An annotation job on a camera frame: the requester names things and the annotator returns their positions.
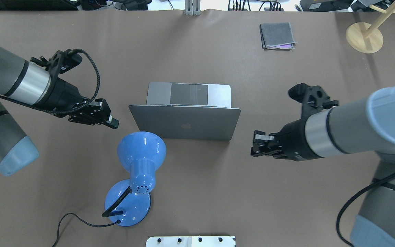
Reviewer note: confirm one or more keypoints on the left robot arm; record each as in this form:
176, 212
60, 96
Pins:
36, 84

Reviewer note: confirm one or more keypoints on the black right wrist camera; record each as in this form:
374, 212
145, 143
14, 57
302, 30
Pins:
313, 99

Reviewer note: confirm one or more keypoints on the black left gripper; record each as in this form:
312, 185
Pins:
63, 94

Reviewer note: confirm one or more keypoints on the grey laptop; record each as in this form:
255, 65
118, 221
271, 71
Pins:
198, 111

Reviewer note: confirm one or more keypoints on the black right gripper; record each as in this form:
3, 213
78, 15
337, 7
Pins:
292, 140

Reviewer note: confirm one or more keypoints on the wooden cup stand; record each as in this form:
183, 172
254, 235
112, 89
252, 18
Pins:
365, 37

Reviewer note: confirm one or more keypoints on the aluminium frame post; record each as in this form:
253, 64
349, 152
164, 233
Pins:
192, 7

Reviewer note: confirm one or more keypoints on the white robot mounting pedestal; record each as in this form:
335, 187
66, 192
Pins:
191, 241

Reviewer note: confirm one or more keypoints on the blue desk lamp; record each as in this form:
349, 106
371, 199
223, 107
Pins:
128, 201

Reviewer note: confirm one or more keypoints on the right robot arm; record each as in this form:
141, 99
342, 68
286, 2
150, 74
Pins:
328, 129

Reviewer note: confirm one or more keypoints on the folded grey cloth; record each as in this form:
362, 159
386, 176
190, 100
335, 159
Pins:
277, 36

